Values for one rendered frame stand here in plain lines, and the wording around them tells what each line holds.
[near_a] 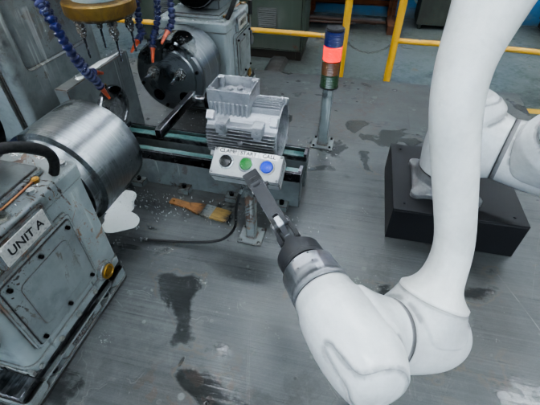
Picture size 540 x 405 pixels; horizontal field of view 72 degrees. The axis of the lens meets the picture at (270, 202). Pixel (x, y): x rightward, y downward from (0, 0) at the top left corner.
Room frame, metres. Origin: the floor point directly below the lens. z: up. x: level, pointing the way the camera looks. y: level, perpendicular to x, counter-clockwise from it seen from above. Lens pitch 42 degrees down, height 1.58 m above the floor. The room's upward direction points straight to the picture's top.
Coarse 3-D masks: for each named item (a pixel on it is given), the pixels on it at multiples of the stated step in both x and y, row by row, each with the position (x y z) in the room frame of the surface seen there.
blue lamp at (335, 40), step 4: (328, 32) 1.17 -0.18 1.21; (344, 32) 1.18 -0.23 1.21; (328, 36) 1.17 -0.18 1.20; (332, 36) 1.17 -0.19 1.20; (336, 36) 1.16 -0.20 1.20; (340, 36) 1.17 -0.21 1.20; (328, 40) 1.17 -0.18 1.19; (332, 40) 1.17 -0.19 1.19; (336, 40) 1.16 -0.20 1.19; (340, 40) 1.17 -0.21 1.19; (324, 44) 1.19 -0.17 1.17; (328, 44) 1.17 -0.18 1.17; (332, 44) 1.16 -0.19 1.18; (336, 44) 1.16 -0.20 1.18; (340, 44) 1.17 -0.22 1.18
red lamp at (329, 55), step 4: (324, 48) 1.19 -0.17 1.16; (328, 48) 1.17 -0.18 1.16; (332, 48) 1.17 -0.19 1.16; (336, 48) 1.17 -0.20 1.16; (340, 48) 1.17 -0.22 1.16; (324, 52) 1.19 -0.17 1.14; (328, 52) 1.17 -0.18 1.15; (332, 52) 1.16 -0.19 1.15; (336, 52) 1.16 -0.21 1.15; (340, 52) 1.17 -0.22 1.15; (324, 56) 1.18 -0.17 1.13; (328, 56) 1.17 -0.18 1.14; (332, 56) 1.16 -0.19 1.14; (336, 56) 1.17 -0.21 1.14; (340, 56) 1.17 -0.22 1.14; (324, 60) 1.18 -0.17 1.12; (328, 60) 1.17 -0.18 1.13; (332, 60) 1.16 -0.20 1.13; (336, 60) 1.17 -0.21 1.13; (340, 60) 1.18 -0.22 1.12
